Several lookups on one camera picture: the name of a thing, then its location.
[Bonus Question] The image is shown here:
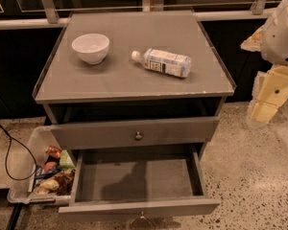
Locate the grey drawer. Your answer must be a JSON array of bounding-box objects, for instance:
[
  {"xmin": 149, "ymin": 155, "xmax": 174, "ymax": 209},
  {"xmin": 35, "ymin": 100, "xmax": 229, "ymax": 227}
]
[
  {"xmin": 51, "ymin": 117, "xmax": 219, "ymax": 150},
  {"xmin": 59, "ymin": 145, "xmax": 220, "ymax": 222}
]

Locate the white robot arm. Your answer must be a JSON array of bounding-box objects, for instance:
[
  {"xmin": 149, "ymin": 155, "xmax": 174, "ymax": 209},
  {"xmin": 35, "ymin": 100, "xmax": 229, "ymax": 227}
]
[{"xmin": 241, "ymin": 0, "xmax": 288, "ymax": 128}]

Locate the grey top drawer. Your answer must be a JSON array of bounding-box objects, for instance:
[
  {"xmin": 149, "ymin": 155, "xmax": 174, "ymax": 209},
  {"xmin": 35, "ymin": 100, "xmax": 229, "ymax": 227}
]
[{"xmin": 51, "ymin": 117, "xmax": 219, "ymax": 150}]

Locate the grey wooden drawer cabinet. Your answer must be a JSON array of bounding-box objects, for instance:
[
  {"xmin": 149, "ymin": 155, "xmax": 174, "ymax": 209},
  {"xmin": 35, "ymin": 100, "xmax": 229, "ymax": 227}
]
[{"xmin": 32, "ymin": 10, "xmax": 237, "ymax": 161}]

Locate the clear plastic water bottle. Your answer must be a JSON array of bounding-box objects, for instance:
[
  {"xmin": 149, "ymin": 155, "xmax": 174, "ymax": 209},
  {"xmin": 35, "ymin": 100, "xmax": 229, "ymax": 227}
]
[{"xmin": 132, "ymin": 48, "xmax": 191, "ymax": 79}]

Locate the white ceramic bowl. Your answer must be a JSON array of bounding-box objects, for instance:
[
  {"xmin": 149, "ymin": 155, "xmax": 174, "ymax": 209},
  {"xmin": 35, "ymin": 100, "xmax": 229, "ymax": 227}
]
[{"xmin": 72, "ymin": 34, "xmax": 109, "ymax": 64}]

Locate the green snack packet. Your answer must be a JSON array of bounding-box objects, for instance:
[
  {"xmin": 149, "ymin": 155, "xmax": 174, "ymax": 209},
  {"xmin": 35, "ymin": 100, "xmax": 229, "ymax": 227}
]
[{"xmin": 59, "ymin": 149, "xmax": 75, "ymax": 171}]

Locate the orange snack packet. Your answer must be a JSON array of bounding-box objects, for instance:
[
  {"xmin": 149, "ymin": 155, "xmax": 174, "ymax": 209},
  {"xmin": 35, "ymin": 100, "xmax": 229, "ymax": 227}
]
[{"xmin": 46, "ymin": 146, "xmax": 61, "ymax": 159}]

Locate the brown snack bag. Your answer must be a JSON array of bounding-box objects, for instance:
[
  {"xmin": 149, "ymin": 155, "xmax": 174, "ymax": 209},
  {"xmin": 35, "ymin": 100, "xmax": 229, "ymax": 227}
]
[{"xmin": 34, "ymin": 170, "xmax": 75, "ymax": 196}]

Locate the clear plastic storage bin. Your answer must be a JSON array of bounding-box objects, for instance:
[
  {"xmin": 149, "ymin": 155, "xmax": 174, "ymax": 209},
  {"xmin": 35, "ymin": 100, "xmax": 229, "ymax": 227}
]
[{"xmin": 7, "ymin": 126, "xmax": 70, "ymax": 205}]

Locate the black cable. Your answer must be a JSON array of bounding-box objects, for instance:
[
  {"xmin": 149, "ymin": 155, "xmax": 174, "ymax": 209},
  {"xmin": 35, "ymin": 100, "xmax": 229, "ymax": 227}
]
[{"xmin": 0, "ymin": 118, "xmax": 38, "ymax": 182}]

